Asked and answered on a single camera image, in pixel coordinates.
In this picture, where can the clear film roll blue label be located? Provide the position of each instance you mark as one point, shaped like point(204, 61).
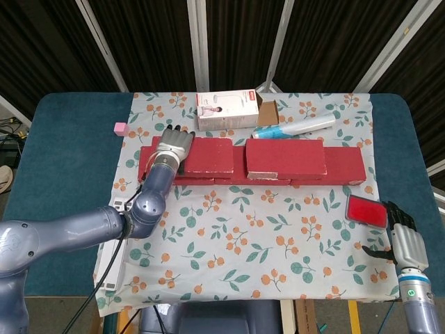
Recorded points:
point(299, 127)

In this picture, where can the red flat tin case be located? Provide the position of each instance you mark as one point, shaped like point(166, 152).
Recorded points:
point(366, 211)

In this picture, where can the dark blue-grey robot base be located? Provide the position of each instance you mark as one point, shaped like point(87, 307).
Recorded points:
point(215, 318)

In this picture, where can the teal table cover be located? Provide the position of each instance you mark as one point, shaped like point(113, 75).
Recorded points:
point(62, 156)

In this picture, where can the beige hat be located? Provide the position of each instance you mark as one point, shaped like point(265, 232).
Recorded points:
point(4, 177)

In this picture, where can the brown cardboard box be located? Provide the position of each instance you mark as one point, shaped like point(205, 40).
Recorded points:
point(305, 318)

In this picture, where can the white product carton box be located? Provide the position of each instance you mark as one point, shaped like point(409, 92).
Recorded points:
point(226, 111)

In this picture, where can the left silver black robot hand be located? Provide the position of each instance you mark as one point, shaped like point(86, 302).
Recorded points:
point(174, 142)

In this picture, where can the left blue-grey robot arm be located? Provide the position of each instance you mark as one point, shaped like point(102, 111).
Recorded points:
point(87, 222)

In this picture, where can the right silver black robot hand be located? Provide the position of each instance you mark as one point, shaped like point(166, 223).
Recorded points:
point(410, 247)

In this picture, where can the red brick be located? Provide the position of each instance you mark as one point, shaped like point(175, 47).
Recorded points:
point(212, 153)
point(240, 163)
point(285, 156)
point(198, 180)
point(344, 163)

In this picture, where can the white partition frame post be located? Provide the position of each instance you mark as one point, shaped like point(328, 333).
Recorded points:
point(395, 45)
point(101, 45)
point(200, 45)
point(281, 41)

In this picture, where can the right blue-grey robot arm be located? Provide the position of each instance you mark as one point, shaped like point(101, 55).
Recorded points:
point(420, 302)

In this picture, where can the white folded stand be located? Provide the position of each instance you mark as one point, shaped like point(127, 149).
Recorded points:
point(111, 268)

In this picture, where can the small pink cube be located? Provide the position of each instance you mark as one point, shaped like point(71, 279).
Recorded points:
point(121, 128)

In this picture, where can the floral print tablecloth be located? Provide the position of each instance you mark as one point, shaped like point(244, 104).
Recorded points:
point(260, 226)

